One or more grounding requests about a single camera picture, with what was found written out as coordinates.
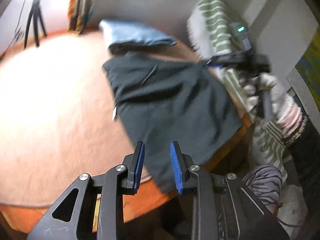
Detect dark green pants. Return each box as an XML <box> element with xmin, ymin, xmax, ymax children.
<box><xmin>103</xmin><ymin>52</ymin><xmax>242</xmax><ymax>193</ymax></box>

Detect right forearm dark sleeve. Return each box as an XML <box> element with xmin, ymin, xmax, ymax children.
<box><xmin>281</xmin><ymin>114</ymin><xmax>320</xmax><ymax>205</ymax></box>

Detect right hand white glove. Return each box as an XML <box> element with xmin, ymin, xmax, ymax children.
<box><xmin>239</xmin><ymin>73</ymin><xmax>303</xmax><ymax>138</ymax></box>

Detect orange bed mattress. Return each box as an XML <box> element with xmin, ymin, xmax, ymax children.
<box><xmin>0</xmin><ymin>28</ymin><xmax>253</xmax><ymax>233</ymax></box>

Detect green white striped curtain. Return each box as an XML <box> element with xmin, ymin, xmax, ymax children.
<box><xmin>187</xmin><ymin>0</ymin><xmax>287</xmax><ymax>182</ymax></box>

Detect striped purple trouser leg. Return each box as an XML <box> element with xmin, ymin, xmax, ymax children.
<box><xmin>242</xmin><ymin>165</ymin><xmax>283</xmax><ymax>213</ymax></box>

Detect folded light blue cloth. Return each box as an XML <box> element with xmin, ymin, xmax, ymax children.
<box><xmin>99</xmin><ymin>20</ymin><xmax>177</xmax><ymax>54</ymax></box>

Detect black mini tripod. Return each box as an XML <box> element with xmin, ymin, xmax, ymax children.
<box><xmin>23</xmin><ymin>0</ymin><xmax>47</xmax><ymax>49</ymax></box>

